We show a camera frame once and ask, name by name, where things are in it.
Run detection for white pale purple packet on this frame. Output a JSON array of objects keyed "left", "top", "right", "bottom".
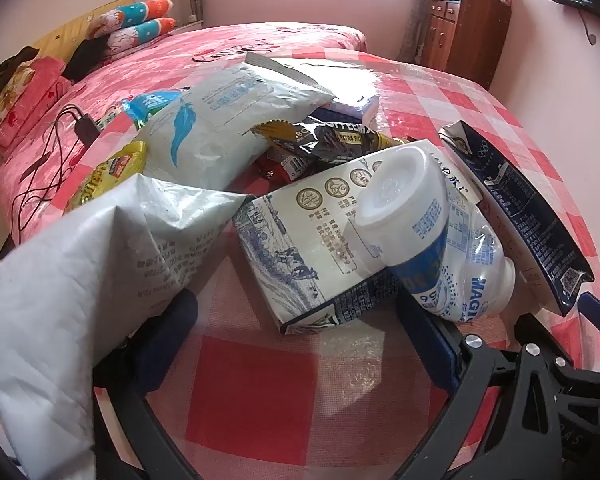
[{"left": 275, "top": 57, "right": 381, "bottom": 126}]

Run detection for dark navy snack packet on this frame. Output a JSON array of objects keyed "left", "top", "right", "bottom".
[{"left": 439, "top": 120, "right": 596, "bottom": 317}]

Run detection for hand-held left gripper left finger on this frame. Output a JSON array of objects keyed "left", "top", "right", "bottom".
[{"left": 92, "top": 290, "right": 202, "bottom": 480}]

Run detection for black yellow coffee sachet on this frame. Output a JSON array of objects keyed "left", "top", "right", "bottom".
[{"left": 250, "top": 116, "right": 398, "bottom": 163}]

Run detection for red milk tea sachet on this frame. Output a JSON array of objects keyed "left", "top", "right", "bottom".
[{"left": 254, "top": 152, "right": 311, "bottom": 183}]

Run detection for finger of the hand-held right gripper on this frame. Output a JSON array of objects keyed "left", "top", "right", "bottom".
[{"left": 577, "top": 291, "right": 600, "bottom": 378}]

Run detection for black clothing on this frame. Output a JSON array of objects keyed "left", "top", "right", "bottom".
[{"left": 65, "top": 37, "right": 113, "bottom": 81}]

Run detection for white blue orange bolster pillow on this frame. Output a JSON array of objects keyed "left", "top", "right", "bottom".
[
  {"left": 107, "top": 17, "right": 177, "bottom": 51},
  {"left": 92, "top": 0, "right": 176, "bottom": 31}
]

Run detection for bed with pink bedspread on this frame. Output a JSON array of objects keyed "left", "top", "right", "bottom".
[{"left": 0, "top": 22, "right": 368, "bottom": 248}]

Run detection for yellow snack packet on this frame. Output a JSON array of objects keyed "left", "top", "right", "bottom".
[{"left": 62, "top": 141, "right": 148, "bottom": 213}]

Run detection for blue white plastic packet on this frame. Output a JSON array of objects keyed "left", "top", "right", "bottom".
[{"left": 121, "top": 89, "right": 183, "bottom": 128}]

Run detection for black television cable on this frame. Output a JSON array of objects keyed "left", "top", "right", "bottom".
[{"left": 577, "top": 7, "right": 598, "bottom": 48}]

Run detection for pink pillow with clothes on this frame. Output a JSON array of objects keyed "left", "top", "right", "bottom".
[{"left": 0, "top": 57, "right": 73, "bottom": 148}]

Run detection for white bottle blue label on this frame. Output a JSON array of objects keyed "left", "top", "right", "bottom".
[{"left": 352, "top": 141, "right": 517, "bottom": 323}]

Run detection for pale power strip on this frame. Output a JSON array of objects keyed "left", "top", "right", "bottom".
[{"left": 92, "top": 105, "right": 123, "bottom": 133}]

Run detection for large white plastic bag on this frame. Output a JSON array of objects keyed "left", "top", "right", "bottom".
[{"left": 0, "top": 174, "right": 251, "bottom": 480}]

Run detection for white blue milk carton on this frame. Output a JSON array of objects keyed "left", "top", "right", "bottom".
[{"left": 231, "top": 140, "right": 431, "bottom": 336}]

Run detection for black power adapter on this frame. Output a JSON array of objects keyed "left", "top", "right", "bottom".
[{"left": 72, "top": 112, "right": 101, "bottom": 143}]

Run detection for brown wooden cabinet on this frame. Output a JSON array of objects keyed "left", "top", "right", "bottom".
[{"left": 420, "top": 0, "right": 512, "bottom": 91}]

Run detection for black cables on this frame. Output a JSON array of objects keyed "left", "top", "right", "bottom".
[{"left": 17, "top": 102, "right": 88, "bottom": 226}]

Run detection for yellow headboard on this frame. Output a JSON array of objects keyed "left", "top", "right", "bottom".
[{"left": 0, "top": 0, "right": 133, "bottom": 91}]

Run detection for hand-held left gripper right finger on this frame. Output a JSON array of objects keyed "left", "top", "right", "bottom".
[{"left": 397, "top": 297, "right": 566, "bottom": 480}]

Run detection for white floral pillow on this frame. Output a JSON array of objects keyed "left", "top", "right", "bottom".
[{"left": 0, "top": 62, "right": 36, "bottom": 126}]

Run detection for white feather print bag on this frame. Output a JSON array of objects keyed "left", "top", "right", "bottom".
[{"left": 132, "top": 52, "right": 338, "bottom": 193}]

